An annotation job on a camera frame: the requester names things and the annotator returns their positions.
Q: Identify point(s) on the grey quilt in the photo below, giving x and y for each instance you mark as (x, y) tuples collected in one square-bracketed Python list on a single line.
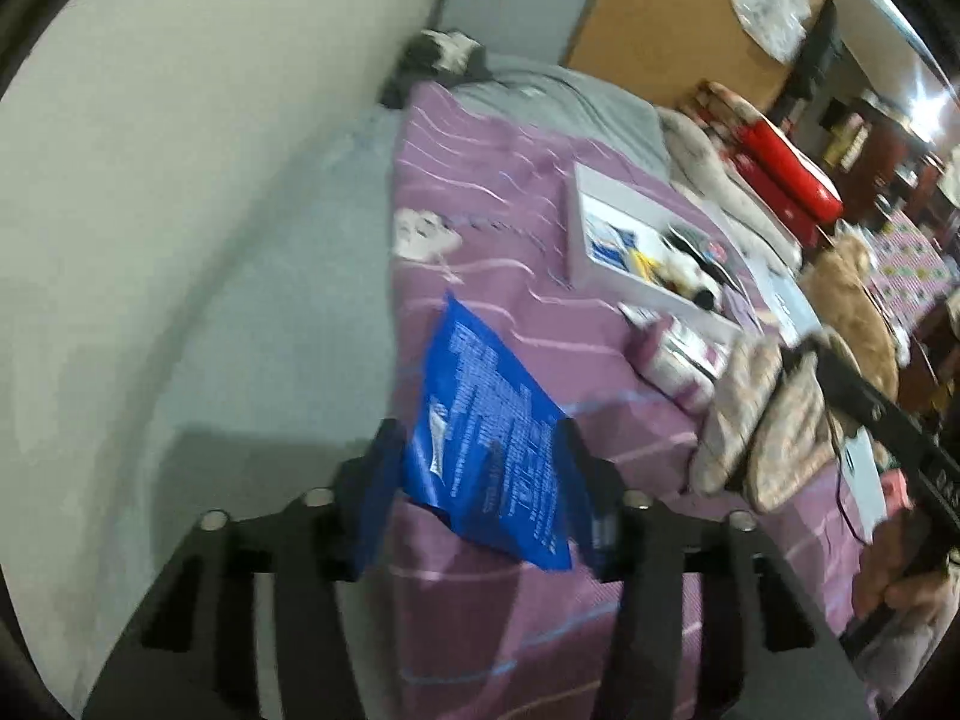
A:
[(570, 105)]

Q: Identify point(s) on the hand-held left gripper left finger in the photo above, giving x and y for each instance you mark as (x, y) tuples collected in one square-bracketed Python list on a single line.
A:
[(379, 510)]

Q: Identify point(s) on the brown teddy bear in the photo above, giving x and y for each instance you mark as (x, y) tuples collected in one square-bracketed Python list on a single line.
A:
[(855, 307)]

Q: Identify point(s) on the yellow tissue packet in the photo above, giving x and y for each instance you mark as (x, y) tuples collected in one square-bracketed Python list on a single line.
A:
[(643, 261)]

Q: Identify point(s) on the pink and white packet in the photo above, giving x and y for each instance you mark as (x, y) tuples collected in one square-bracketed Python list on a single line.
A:
[(682, 367)]

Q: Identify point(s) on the blue packet with white print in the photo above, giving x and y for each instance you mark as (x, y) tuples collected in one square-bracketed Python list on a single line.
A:
[(480, 420)]

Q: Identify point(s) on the purple striped blanket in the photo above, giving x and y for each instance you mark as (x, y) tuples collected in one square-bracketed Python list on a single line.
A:
[(525, 645)]

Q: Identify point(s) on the white card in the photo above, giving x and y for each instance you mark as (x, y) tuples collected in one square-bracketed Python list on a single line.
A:
[(866, 480)]

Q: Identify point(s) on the white cardboard box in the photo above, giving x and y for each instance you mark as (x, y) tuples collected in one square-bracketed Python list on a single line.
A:
[(577, 240)]

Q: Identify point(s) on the orange wooden board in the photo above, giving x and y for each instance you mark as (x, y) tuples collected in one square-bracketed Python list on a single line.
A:
[(660, 15)]

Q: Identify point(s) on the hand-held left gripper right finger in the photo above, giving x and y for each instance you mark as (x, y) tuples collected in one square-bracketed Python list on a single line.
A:
[(600, 532)]

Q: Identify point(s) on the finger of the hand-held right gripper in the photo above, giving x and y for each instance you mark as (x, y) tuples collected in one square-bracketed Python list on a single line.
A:
[(832, 382)]

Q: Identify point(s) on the red pillow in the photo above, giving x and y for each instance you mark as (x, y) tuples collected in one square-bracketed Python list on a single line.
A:
[(787, 172)]

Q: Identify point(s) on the white plastic bag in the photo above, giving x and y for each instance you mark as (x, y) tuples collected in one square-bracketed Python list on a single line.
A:
[(772, 7)]

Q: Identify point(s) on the floral patterned cloth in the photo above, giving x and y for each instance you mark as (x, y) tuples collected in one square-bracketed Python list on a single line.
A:
[(915, 255)]

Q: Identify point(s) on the white quilt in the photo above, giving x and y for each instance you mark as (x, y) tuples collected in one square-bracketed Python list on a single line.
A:
[(705, 165)]

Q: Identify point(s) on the person's right hand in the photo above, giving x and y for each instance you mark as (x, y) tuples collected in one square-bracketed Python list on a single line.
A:
[(926, 596)]

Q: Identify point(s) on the black and white plush toy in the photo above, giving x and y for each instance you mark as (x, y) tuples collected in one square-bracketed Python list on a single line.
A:
[(690, 274)]

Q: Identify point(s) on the dark cloth with white patches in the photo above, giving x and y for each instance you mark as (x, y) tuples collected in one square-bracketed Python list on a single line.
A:
[(435, 60)]

